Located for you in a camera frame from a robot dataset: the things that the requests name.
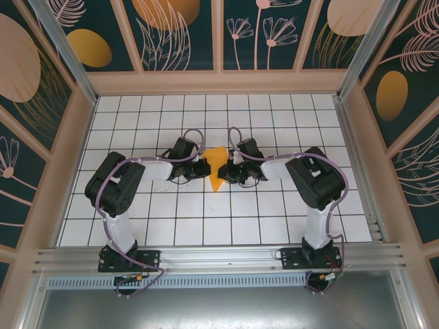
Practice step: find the aluminium side rail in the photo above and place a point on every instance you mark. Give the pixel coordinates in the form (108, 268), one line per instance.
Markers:
(358, 164)

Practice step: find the circuit board with yellow connector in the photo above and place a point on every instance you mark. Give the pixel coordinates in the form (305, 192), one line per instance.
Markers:
(329, 276)
(139, 277)

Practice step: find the shiny metal sheet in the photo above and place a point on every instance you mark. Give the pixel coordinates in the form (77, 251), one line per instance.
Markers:
(219, 308)

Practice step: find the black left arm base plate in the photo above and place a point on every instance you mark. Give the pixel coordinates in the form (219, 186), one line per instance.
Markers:
(151, 258)

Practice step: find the aluminium frame post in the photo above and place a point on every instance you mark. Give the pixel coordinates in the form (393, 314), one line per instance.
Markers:
(67, 51)
(363, 51)

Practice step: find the aluminium mounting rail beam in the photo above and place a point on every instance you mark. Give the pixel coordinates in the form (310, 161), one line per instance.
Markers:
(219, 255)

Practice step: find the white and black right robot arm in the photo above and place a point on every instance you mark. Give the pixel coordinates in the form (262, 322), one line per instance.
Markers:
(319, 181)

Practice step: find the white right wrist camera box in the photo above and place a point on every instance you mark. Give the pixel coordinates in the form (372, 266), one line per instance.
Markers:
(235, 159)

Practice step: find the orange paper sheet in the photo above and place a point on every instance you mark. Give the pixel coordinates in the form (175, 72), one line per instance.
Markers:
(216, 161)

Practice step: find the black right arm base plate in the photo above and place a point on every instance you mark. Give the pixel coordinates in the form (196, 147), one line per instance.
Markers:
(291, 258)

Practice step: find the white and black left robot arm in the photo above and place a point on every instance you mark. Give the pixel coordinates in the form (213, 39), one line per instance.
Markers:
(113, 185)

